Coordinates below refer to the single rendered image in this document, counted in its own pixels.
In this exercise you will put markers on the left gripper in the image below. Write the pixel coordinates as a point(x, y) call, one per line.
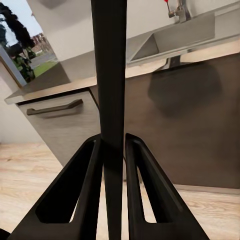
point(4, 234)

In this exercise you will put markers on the poster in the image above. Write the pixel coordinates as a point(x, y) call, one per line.
point(109, 20)

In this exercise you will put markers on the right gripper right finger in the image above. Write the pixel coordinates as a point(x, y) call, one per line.
point(174, 219)

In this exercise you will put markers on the dishwasher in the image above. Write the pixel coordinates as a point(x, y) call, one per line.
point(65, 121)

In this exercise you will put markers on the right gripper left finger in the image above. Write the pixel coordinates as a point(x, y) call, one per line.
point(68, 209)

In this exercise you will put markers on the fixed window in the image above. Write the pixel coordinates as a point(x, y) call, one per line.
point(25, 51)

